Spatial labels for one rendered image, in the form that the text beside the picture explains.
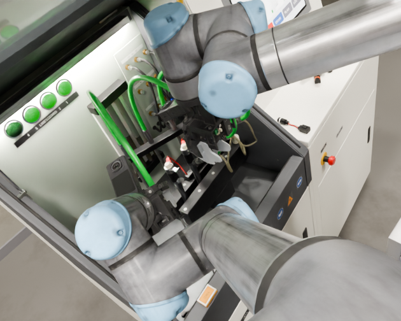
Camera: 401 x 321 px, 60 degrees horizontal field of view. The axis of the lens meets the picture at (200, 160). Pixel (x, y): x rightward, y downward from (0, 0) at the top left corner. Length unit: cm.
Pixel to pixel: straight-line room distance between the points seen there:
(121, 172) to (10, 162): 44
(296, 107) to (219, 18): 80
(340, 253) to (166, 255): 34
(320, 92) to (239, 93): 95
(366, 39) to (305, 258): 29
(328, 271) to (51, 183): 102
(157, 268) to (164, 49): 34
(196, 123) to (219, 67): 26
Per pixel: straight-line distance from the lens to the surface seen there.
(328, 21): 44
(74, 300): 242
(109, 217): 48
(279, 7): 144
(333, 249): 21
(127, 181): 68
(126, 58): 121
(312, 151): 123
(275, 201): 107
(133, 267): 51
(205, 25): 57
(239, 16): 56
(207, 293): 96
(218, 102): 45
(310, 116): 127
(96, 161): 121
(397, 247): 97
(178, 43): 58
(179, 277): 51
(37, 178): 112
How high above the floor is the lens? 181
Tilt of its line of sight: 43 degrees down
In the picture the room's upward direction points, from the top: 23 degrees counter-clockwise
